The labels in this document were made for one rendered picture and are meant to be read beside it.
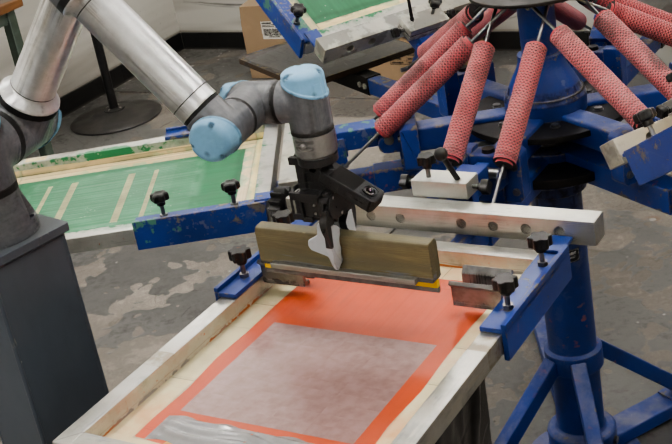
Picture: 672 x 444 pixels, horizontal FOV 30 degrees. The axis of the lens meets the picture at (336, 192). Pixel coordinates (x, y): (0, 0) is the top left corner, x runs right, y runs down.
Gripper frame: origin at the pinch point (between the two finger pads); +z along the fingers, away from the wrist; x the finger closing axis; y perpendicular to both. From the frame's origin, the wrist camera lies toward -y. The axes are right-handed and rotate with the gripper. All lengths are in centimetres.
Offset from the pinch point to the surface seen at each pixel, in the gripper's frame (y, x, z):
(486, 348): -28.8, 6.7, 10.4
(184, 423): 13.0, 36.4, 13.5
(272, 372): 7.3, 18.0, 14.0
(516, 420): 9, -76, 87
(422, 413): -26.8, 26.6, 10.4
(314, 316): 10.2, -1.1, 14.1
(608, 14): -19, -90, -16
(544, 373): 4, -85, 78
